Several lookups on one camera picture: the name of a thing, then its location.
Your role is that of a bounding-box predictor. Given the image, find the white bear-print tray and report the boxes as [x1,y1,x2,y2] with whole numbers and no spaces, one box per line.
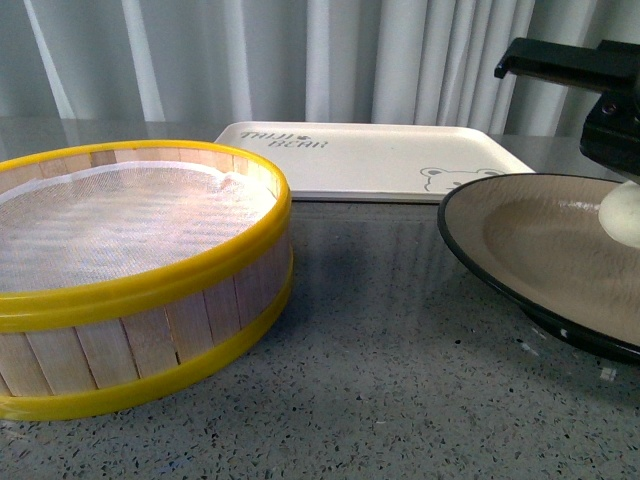
[217,121,531,203]

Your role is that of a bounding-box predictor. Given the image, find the wooden steamer with yellow rims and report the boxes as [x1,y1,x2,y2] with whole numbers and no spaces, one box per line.
[1,140,293,420]

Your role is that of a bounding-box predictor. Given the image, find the grey pleated curtain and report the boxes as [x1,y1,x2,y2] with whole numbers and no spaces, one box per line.
[1,1,639,136]

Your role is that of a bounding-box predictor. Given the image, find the white mesh steamer cloth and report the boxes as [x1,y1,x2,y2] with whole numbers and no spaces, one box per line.
[1,161,276,293]

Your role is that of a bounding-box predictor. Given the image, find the white steamed bun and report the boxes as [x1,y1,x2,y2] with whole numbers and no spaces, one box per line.
[598,181,640,249]

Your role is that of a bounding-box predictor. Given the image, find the beige plate with black rim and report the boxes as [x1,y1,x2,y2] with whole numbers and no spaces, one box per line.
[437,174,639,364]

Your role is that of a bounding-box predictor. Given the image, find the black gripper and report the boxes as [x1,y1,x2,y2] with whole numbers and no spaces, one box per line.
[494,38,639,183]

